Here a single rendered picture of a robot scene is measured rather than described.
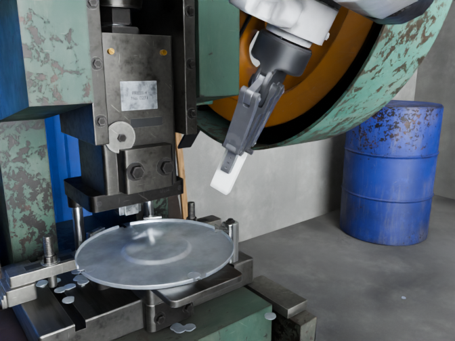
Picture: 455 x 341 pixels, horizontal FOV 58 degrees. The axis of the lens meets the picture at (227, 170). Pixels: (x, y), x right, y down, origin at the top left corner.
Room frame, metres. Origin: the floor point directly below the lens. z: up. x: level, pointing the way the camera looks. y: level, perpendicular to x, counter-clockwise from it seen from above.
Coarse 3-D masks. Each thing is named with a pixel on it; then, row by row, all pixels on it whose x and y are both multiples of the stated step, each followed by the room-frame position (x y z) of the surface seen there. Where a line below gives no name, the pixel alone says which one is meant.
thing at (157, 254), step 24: (96, 240) 0.76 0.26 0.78; (120, 240) 0.76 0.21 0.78; (144, 240) 0.75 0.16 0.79; (168, 240) 0.75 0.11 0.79; (192, 240) 0.76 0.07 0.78; (216, 240) 0.76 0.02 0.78; (96, 264) 0.66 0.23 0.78; (120, 264) 0.66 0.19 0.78; (144, 264) 0.66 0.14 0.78; (168, 264) 0.66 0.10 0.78; (192, 264) 0.66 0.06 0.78; (216, 264) 0.66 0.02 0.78; (144, 288) 0.58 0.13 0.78
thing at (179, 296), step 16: (224, 272) 0.63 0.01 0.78; (240, 272) 0.63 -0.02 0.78; (176, 288) 0.58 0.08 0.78; (192, 288) 0.58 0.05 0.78; (208, 288) 0.58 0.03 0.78; (224, 288) 0.60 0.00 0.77; (144, 304) 0.66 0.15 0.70; (160, 304) 0.66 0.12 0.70; (176, 304) 0.55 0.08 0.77; (192, 304) 0.70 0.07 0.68; (144, 320) 0.66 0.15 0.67; (160, 320) 0.65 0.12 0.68; (176, 320) 0.68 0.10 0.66
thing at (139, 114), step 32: (128, 32) 0.79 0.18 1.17; (128, 64) 0.74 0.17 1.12; (160, 64) 0.78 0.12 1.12; (128, 96) 0.74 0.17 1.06; (160, 96) 0.78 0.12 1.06; (128, 128) 0.72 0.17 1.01; (160, 128) 0.78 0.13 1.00; (96, 160) 0.73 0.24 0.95; (128, 160) 0.70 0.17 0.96; (160, 160) 0.74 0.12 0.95; (128, 192) 0.70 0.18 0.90
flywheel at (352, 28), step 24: (240, 24) 1.10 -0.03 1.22; (264, 24) 1.03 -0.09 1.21; (336, 24) 0.87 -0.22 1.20; (360, 24) 0.78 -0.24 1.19; (240, 48) 1.10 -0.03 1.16; (312, 48) 0.91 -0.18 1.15; (336, 48) 0.82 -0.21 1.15; (360, 48) 0.78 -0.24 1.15; (240, 72) 1.10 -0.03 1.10; (312, 72) 0.87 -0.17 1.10; (336, 72) 0.82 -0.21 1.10; (288, 96) 0.92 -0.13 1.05; (312, 96) 0.86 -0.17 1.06; (336, 96) 0.86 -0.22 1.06; (288, 120) 0.91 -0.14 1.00
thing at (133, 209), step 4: (136, 204) 0.81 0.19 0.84; (140, 204) 0.82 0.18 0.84; (116, 208) 0.80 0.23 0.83; (120, 208) 0.79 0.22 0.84; (124, 208) 0.80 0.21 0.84; (128, 208) 0.79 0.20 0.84; (132, 208) 0.80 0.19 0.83; (136, 208) 0.81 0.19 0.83; (140, 208) 0.82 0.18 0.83; (116, 212) 0.80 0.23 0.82; (120, 212) 0.79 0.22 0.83; (124, 212) 0.80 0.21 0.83; (128, 212) 0.79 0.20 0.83; (132, 212) 0.80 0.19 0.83; (136, 212) 0.81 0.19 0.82
